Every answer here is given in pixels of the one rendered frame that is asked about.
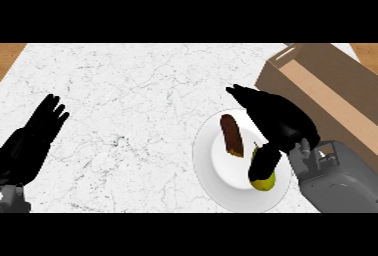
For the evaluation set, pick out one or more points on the white round plate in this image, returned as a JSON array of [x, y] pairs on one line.
[[230, 166]]

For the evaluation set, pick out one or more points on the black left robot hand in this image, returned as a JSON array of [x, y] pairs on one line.
[[29, 143]]

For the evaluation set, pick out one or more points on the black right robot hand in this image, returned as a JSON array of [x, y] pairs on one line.
[[280, 120]]

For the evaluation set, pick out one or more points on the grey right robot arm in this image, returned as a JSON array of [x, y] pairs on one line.
[[335, 180]]

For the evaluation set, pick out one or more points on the brown cardboard box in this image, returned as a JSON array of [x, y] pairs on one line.
[[334, 90]]

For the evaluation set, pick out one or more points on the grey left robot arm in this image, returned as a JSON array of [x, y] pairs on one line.
[[13, 198]]

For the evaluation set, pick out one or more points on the yellow-green pear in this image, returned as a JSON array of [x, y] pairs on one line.
[[266, 183]]

